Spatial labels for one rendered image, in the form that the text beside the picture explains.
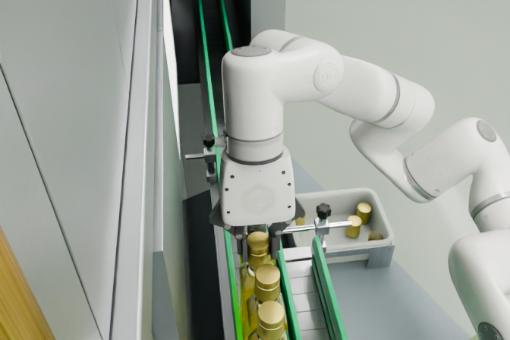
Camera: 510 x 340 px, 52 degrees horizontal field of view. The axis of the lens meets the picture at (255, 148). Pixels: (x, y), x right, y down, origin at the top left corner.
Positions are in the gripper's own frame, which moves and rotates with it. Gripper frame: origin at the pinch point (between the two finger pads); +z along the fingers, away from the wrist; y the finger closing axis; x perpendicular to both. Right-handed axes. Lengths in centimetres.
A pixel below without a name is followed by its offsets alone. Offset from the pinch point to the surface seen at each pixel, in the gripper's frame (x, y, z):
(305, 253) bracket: 23.9, 12.0, 21.2
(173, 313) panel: -13.7, -11.8, -1.3
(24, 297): -49, -12, -35
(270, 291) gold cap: -7.1, 0.7, 2.8
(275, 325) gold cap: -13.0, 0.5, 3.1
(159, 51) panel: 21.9, -12.6, -23.3
